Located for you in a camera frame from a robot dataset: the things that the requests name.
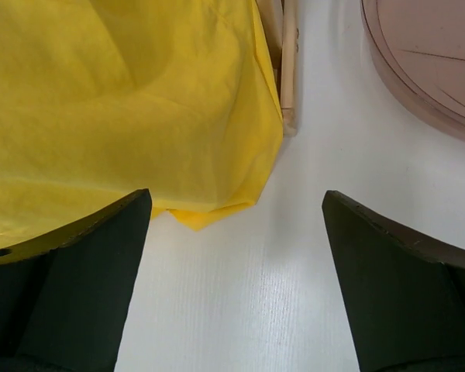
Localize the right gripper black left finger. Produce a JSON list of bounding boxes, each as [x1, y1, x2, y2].
[[0, 189, 152, 371]]

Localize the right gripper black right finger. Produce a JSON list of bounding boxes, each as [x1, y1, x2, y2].
[[322, 191, 465, 371]]

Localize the yellow shorts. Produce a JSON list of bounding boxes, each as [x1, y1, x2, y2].
[[0, 1, 283, 249]]

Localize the translucent pink plastic basket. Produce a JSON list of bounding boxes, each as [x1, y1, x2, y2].
[[360, 1, 465, 141]]

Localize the wooden clothes rack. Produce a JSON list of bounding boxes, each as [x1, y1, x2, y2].
[[257, 0, 300, 136]]

